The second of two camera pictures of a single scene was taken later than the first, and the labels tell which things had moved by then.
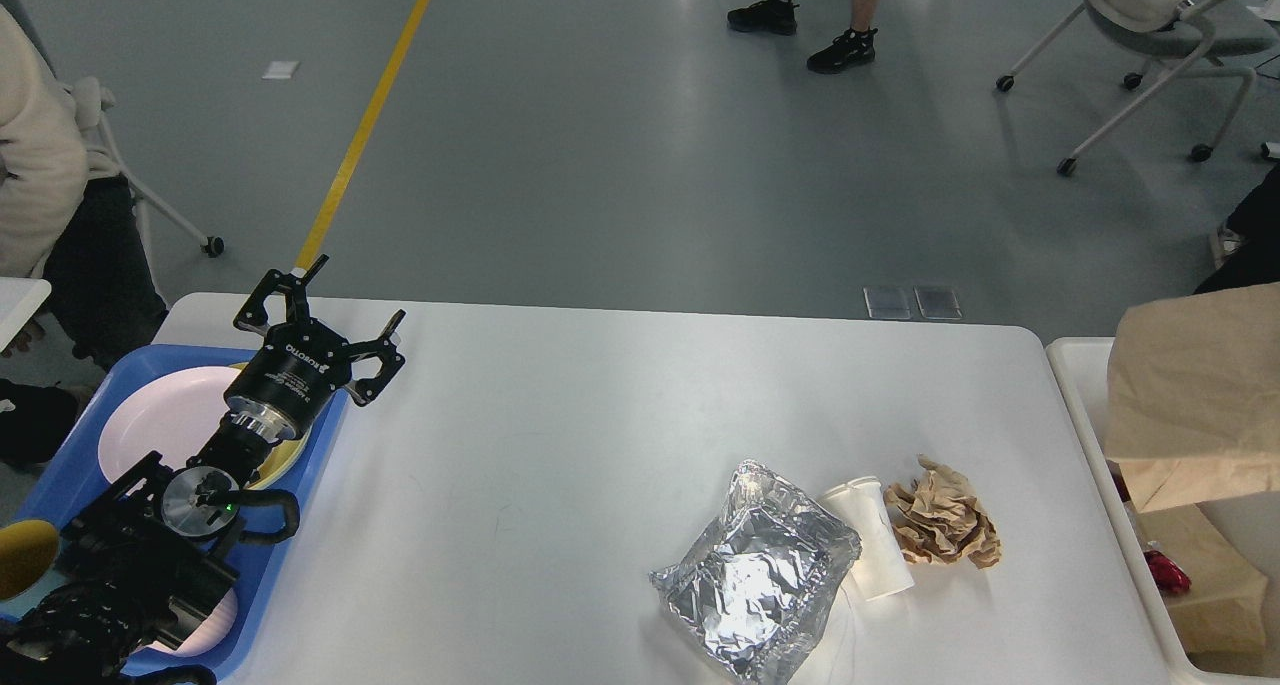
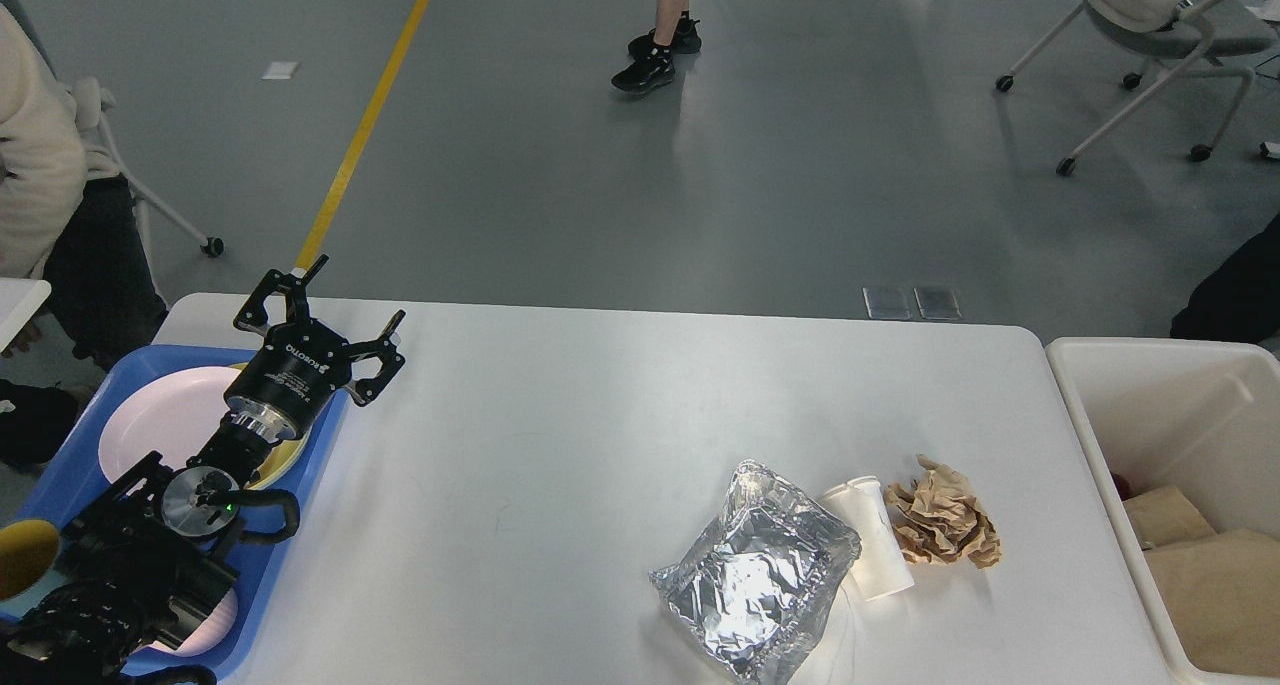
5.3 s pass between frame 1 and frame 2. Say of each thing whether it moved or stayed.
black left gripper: stayed
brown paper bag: moved
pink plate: stayed
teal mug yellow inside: stayed
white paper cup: stayed
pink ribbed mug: stayed
